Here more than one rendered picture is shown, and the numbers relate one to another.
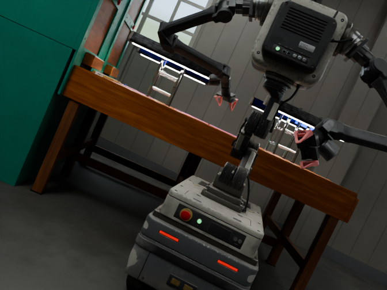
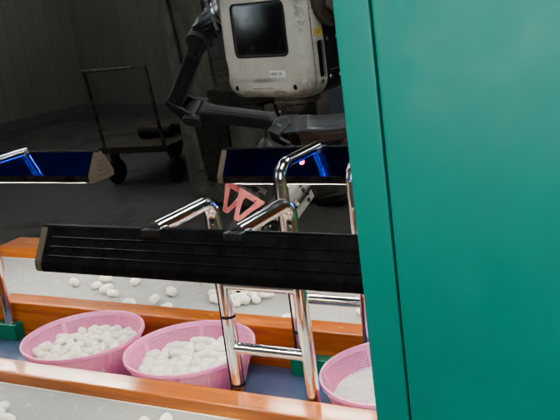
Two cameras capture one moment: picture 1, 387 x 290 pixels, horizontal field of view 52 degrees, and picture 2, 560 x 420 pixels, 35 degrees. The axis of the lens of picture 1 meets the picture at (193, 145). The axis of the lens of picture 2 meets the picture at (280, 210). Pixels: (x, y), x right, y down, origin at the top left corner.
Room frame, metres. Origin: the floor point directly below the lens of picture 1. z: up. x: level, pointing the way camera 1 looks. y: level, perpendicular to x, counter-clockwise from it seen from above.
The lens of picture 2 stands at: (4.14, 1.24, 1.47)
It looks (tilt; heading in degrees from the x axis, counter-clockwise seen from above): 15 degrees down; 215
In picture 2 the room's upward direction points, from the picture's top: 7 degrees counter-clockwise
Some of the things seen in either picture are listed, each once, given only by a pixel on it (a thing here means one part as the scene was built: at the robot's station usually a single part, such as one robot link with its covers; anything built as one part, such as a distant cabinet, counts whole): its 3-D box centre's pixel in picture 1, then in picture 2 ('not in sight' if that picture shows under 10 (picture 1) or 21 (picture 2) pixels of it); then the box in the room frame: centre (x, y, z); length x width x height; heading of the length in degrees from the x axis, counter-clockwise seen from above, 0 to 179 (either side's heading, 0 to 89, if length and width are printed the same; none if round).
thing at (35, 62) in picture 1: (42, 101); not in sight; (2.85, 1.12, 0.42); 1.36 x 0.55 x 0.84; 4
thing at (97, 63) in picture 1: (93, 61); not in sight; (2.50, 0.78, 0.83); 0.30 x 0.06 x 0.07; 4
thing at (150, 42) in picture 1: (174, 56); (353, 162); (2.60, 0.35, 1.08); 0.62 x 0.08 x 0.07; 94
